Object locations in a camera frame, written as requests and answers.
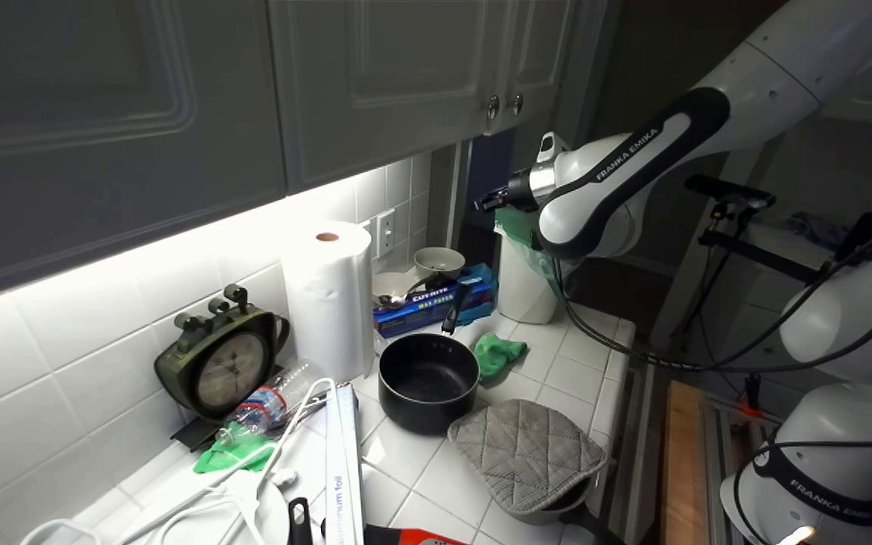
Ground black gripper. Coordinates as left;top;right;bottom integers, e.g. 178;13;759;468
470;171;544;218

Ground plastic container with green lid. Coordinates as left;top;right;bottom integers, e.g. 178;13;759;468
491;207;569;327

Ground white bowl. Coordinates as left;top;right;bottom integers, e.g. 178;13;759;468
411;244;470;283

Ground blue foil box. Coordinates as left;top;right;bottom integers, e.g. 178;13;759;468
374;264;500;341

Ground green cloth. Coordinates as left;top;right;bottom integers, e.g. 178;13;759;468
470;331;532;391

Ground black cooking pot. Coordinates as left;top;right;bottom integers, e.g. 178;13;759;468
377;331;486;440

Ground white paper towel roll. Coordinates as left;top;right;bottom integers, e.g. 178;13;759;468
279;218;378;386

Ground grey quilted pot holder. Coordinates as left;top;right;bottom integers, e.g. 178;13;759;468
446;397;613;522

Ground long white box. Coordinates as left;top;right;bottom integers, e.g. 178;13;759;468
321;380;370;545

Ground clear plastic bottle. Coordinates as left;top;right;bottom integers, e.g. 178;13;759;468
222;386;295;437

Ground white upper cabinets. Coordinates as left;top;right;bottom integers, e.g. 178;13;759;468
0;0;620;307

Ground green plastic packet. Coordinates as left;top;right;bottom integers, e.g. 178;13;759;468
190;421;279;477

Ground white wall switch plate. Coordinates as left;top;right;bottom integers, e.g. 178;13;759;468
367;207;403;264

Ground black camera stand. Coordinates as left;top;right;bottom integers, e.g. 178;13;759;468
681;171;872;289

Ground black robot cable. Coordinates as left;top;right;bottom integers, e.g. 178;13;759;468
554;207;872;377

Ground white cable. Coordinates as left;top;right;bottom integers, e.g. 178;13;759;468
14;376;338;545

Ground black tool handle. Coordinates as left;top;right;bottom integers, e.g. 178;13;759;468
284;493;316;545

